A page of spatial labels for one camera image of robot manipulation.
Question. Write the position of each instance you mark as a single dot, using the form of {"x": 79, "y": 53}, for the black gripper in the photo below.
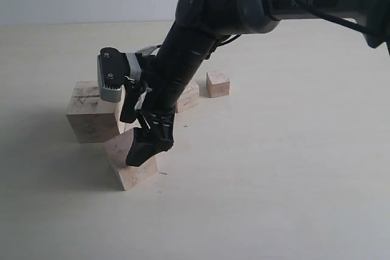
{"x": 163, "y": 79}

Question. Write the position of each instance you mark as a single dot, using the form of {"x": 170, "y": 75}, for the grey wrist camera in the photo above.
{"x": 116, "y": 69}

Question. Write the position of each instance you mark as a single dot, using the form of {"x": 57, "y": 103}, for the second largest wooden cube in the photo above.
{"x": 129, "y": 171}

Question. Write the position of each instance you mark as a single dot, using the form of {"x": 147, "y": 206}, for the third largest wooden cube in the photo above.
{"x": 189, "y": 98}

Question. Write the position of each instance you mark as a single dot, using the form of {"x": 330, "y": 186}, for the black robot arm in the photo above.
{"x": 199, "y": 28}

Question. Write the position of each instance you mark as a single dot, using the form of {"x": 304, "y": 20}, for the smallest wooden cube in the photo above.
{"x": 218, "y": 83}

